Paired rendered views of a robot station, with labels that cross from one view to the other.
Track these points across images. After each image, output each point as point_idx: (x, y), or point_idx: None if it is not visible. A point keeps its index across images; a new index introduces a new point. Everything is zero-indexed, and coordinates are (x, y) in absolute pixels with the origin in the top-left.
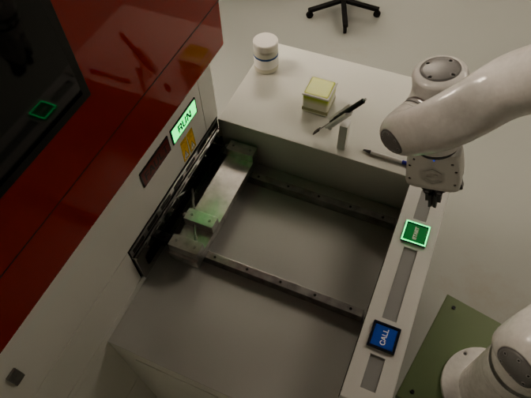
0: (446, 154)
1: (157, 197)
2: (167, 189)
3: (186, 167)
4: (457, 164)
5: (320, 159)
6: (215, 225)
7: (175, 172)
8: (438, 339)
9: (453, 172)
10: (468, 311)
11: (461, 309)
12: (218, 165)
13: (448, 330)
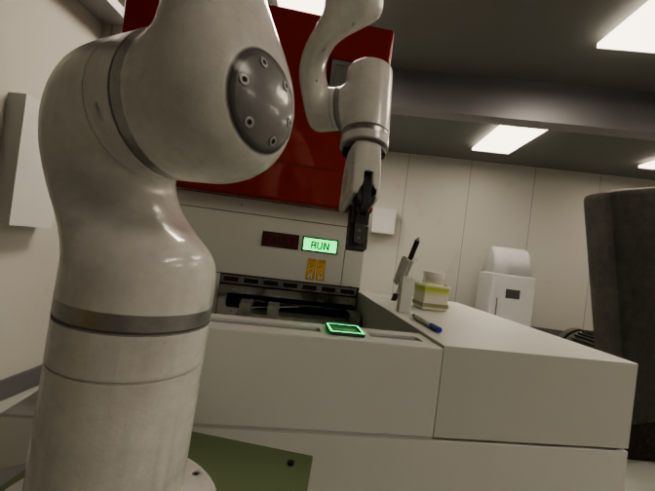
0: (347, 135)
1: (266, 270)
2: (278, 278)
3: (303, 283)
4: (355, 150)
5: (381, 322)
6: (272, 309)
7: (292, 275)
8: (216, 449)
9: (351, 163)
10: (294, 483)
11: (292, 474)
12: None
13: (240, 460)
